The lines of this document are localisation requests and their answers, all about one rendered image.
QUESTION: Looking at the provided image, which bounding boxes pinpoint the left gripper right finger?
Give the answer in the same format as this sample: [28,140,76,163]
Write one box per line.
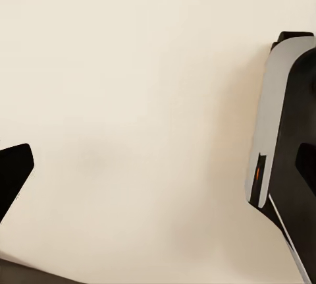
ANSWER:
[295,143,316,196]

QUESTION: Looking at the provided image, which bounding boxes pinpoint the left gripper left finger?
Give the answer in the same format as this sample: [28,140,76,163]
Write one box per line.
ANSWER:
[0,143,34,222]

